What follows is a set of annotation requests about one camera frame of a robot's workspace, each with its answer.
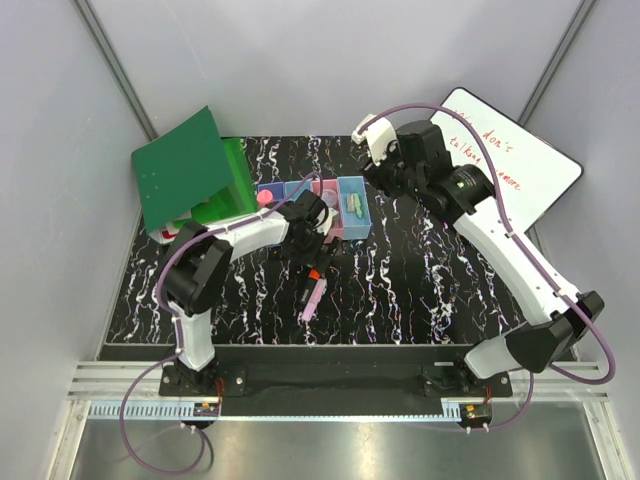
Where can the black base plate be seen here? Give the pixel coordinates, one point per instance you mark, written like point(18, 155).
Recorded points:
point(286, 382)

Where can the white whiteboard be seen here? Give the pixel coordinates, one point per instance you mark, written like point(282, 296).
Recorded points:
point(533, 175)

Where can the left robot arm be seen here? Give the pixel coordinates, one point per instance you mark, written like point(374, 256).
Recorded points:
point(195, 267)

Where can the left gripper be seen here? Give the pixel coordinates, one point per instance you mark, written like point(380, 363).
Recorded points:
point(309, 259)

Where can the pink highlighter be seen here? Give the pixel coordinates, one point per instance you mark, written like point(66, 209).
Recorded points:
point(313, 300)

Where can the purple plastic bin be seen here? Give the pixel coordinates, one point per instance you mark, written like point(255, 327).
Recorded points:
point(272, 192)

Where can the green stapler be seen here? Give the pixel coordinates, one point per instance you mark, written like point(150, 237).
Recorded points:
point(359, 212)

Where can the pink plastic bin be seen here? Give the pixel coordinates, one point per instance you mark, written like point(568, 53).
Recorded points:
point(337, 227)

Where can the orange capped black highlighter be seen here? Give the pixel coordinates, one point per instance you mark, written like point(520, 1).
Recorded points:
point(310, 283)

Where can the blue plastic bin right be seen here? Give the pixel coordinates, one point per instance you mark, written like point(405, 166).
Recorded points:
point(354, 228)

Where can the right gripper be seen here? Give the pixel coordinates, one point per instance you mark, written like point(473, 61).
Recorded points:
point(375, 175)

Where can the green folder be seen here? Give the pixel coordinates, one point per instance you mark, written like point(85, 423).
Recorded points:
point(192, 173)

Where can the grey glitter jar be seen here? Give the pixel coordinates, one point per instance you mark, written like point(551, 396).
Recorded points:
point(330, 198)

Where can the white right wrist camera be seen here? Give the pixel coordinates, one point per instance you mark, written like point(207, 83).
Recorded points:
point(377, 137)

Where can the pink capped marker bottle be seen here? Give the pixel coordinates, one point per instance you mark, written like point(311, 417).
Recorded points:
point(264, 197)

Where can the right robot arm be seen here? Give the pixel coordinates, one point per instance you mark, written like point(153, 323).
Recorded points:
point(556, 314)

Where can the light blue plastic bin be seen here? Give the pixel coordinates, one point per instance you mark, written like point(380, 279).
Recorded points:
point(293, 189)

